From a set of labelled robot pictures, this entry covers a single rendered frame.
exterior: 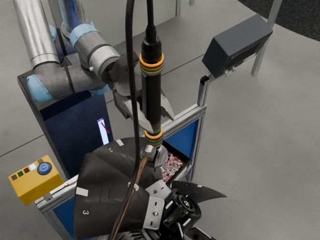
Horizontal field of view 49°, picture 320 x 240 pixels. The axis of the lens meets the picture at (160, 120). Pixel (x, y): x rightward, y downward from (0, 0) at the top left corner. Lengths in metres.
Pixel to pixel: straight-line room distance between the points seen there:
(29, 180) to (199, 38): 2.36
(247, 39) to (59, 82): 0.86
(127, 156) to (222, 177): 1.38
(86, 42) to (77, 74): 0.11
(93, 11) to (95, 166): 2.12
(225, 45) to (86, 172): 0.82
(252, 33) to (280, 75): 1.64
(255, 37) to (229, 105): 1.36
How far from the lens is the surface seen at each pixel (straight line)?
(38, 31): 1.03
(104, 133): 1.36
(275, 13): 2.67
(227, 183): 2.50
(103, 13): 3.01
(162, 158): 0.91
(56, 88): 0.96
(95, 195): 0.93
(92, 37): 0.89
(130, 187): 0.76
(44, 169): 1.36
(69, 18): 1.36
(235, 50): 1.49
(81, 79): 0.95
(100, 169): 0.96
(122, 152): 1.23
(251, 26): 1.59
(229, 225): 2.40
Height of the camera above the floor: 2.24
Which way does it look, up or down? 55 degrees down
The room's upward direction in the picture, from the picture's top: straight up
